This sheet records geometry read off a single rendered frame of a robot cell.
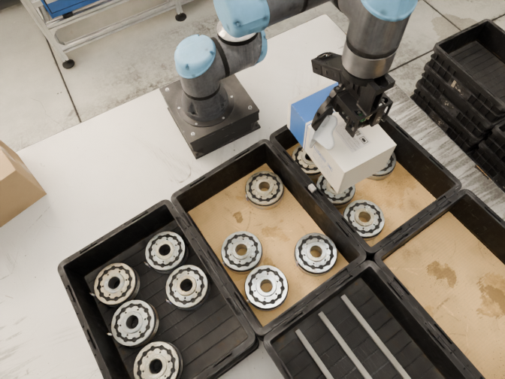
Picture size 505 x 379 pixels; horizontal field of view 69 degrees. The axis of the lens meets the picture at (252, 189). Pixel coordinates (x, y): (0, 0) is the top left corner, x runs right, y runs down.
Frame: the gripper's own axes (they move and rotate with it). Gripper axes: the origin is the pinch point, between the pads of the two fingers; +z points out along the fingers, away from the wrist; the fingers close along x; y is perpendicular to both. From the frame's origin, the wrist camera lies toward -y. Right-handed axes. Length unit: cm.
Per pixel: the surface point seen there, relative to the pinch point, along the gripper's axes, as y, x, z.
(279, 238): 6.3, -17.5, 27.8
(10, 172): -49, -75, 25
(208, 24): -175, 35, 112
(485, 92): -11, 86, 52
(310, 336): 30.1, -23.2, 27.7
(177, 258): -1.1, -42.4, 25.0
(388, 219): 16.0, 9.9, 27.6
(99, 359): 13, -64, 18
